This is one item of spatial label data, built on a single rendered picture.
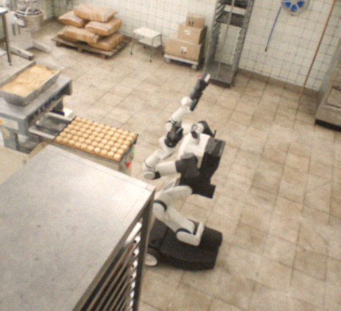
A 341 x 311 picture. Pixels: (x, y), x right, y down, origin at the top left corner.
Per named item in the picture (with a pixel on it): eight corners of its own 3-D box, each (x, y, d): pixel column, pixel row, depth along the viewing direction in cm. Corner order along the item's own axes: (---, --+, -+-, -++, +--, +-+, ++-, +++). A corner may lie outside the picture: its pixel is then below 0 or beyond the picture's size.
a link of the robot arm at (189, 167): (180, 174, 251) (199, 170, 248) (178, 178, 243) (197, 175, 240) (176, 158, 249) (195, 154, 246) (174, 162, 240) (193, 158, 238)
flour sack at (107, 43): (107, 53, 617) (108, 45, 608) (86, 47, 625) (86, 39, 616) (125, 39, 673) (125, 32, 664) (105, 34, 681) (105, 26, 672)
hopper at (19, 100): (-6, 103, 274) (-8, 87, 265) (36, 74, 317) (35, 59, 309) (27, 112, 269) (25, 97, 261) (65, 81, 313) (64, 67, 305)
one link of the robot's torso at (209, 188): (214, 192, 289) (218, 175, 279) (211, 202, 279) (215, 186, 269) (181, 181, 294) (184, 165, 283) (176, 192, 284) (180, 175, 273)
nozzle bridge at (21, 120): (-7, 143, 288) (-14, 108, 268) (42, 101, 345) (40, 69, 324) (28, 154, 283) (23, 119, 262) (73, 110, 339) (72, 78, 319)
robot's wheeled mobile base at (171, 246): (221, 236, 345) (229, 213, 325) (210, 282, 304) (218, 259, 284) (159, 217, 355) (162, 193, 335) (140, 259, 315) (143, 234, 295)
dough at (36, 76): (-4, 95, 271) (-6, 89, 267) (36, 68, 313) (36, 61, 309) (26, 104, 266) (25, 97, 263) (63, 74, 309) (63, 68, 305)
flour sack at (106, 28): (107, 38, 599) (107, 28, 589) (84, 32, 606) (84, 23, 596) (124, 25, 655) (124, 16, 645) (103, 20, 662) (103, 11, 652)
